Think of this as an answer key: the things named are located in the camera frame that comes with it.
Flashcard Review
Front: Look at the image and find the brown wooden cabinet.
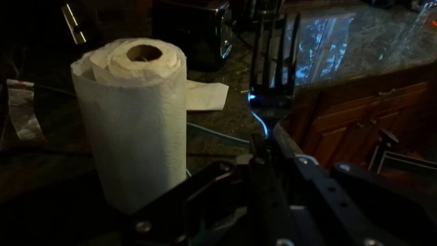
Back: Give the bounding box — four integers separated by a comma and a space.
288, 63, 437, 171

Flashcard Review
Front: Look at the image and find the thin light cable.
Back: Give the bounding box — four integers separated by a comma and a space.
185, 121, 252, 148

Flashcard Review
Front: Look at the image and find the white paper towel roll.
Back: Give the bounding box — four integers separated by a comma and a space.
69, 37, 230, 217

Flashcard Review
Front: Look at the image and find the crumpled silver foil piece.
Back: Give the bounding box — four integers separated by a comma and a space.
4, 78, 44, 144

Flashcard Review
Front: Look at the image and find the dark countertop appliance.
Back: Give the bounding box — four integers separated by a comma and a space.
150, 0, 234, 73

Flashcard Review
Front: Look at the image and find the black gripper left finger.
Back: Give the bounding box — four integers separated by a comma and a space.
133, 155, 255, 246

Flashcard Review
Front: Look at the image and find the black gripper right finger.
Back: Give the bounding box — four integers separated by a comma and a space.
271, 155, 402, 246

